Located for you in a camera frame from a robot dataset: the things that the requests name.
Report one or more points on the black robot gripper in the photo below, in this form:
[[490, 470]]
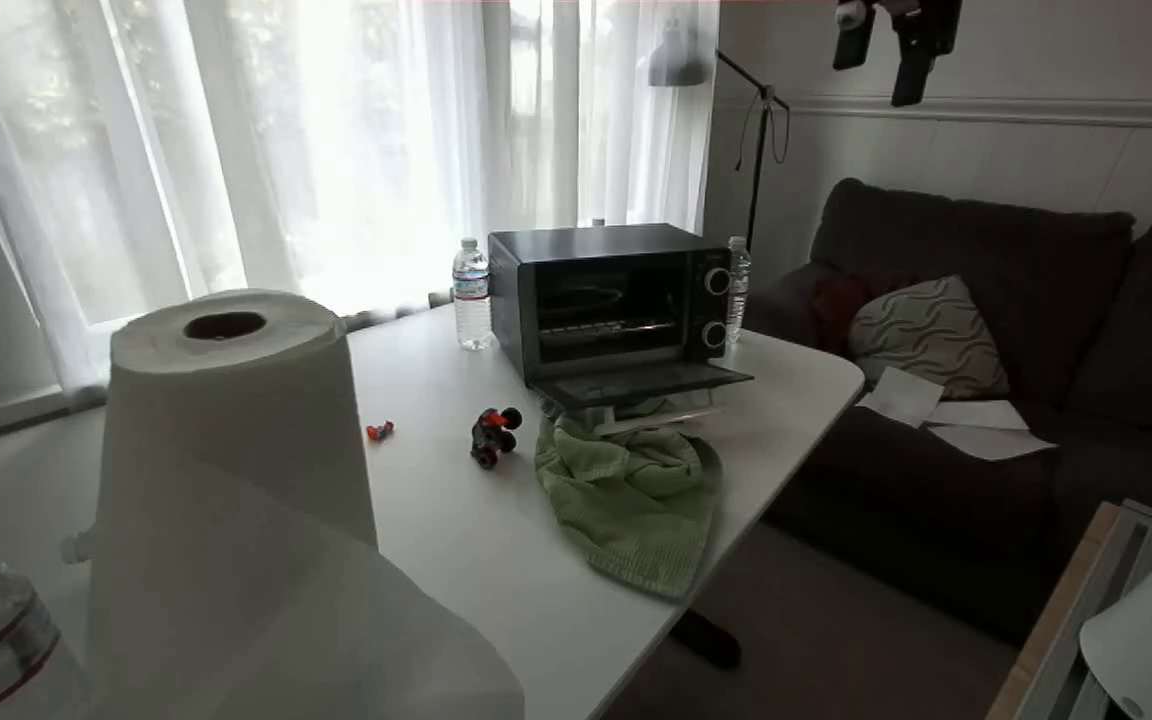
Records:
[[925, 30]]

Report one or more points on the clear water bottle white label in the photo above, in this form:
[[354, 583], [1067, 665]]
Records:
[[737, 289]]

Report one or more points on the black toaster oven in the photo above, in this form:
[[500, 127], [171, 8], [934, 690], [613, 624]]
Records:
[[608, 314]]

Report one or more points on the small clear water bottle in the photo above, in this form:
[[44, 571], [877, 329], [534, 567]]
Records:
[[469, 289]]

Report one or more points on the dark red cushion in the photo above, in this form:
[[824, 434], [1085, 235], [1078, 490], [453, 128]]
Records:
[[839, 302]]

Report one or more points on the patterned beige cushion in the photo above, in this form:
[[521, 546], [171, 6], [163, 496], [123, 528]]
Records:
[[937, 334]]

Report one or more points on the dark grey sofa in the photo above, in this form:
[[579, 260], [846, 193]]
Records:
[[1071, 309]]

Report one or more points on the white papers on sofa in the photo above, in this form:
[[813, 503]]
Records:
[[983, 429]]

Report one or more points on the green cloth towel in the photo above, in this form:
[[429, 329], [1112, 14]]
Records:
[[638, 504]]

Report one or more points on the red black toy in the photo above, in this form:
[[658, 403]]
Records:
[[495, 434]]

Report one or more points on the small red object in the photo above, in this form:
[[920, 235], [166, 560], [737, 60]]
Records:
[[378, 429]]

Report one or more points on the white sheer curtains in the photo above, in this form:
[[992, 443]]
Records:
[[340, 151]]

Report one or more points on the white paper towel roll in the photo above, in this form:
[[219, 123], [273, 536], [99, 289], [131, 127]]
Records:
[[232, 554]]

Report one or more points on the wooden frame shelf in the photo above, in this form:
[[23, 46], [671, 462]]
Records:
[[1089, 655]]

